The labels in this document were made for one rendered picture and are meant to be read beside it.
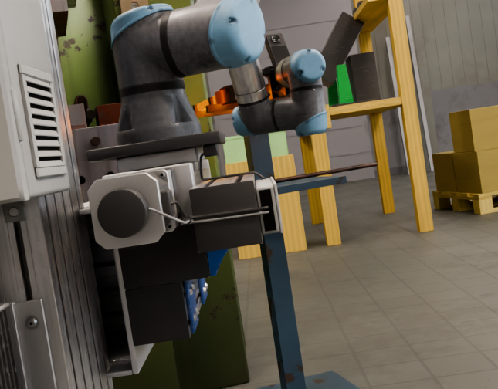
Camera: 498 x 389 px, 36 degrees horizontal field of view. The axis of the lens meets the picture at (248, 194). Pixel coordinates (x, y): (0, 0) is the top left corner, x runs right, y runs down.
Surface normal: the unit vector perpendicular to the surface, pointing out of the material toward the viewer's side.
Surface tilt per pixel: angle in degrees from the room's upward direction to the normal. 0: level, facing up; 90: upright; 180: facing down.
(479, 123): 90
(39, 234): 90
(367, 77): 90
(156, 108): 73
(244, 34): 94
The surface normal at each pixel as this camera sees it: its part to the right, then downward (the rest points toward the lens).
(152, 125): -0.09, -0.24
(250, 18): 0.88, -0.03
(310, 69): 0.25, 0.02
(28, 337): -0.01, 0.06
